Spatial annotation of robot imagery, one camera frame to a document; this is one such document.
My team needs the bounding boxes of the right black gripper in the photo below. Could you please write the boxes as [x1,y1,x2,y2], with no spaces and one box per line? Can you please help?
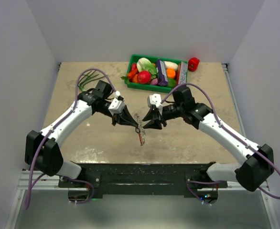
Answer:
[142,104,184,130]

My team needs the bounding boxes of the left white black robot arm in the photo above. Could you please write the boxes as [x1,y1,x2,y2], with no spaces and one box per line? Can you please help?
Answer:
[25,81,138,187]

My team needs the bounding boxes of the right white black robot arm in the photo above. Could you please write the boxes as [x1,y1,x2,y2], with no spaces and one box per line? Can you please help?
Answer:
[143,86,274,191]

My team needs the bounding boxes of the purple sweet potato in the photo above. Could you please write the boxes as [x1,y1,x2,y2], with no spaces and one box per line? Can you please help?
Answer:
[150,78,158,85]

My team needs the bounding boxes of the orange carrot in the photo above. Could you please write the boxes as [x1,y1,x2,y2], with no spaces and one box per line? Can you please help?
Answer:
[132,74,138,83]

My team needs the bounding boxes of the purple white box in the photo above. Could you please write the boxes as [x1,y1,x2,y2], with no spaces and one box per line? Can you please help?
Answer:
[155,59,168,86]

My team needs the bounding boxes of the green vegetable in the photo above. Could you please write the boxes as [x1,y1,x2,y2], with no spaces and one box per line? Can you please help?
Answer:
[166,78,176,88]

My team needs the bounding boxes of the red apple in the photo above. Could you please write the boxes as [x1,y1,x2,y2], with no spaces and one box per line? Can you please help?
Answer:
[137,71,151,84]

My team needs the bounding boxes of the orange fruit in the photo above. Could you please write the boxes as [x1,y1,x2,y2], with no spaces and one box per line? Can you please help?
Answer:
[166,68,176,79]

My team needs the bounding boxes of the red chili pepper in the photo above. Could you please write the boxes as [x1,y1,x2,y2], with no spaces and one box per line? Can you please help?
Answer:
[127,63,138,80]

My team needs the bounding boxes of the green spring onion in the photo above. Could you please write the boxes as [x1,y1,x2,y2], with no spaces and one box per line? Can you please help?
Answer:
[78,70,104,91]

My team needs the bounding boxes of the white green cabbage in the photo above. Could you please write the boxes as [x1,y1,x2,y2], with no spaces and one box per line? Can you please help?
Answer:
[136,57,157,75]

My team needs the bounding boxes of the white radish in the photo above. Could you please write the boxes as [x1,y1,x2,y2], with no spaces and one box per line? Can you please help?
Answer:
[164,61,178,71]

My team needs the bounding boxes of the red grey box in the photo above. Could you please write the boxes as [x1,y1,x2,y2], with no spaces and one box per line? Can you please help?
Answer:
[176,62,188,84]

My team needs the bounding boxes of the green plastic bin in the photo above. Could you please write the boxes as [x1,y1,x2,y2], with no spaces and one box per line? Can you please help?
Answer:
[124,54,188,93]

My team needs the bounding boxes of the red bell pepper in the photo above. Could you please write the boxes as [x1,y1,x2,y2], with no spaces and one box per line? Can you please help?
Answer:
[188,57,200,72]

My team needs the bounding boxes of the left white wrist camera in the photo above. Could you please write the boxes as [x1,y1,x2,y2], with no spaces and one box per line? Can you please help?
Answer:
[108,91,125,115]

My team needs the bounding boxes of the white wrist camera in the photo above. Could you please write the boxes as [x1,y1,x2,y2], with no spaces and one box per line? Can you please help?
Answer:
[108,91,125,115]
[147,94,163,112]

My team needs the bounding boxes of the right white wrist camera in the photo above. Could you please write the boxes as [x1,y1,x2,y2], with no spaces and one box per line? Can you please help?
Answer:
[147,94,163,112]

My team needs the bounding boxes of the black base frame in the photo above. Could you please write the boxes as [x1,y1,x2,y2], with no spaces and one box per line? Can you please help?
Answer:
[59,162,241,201]

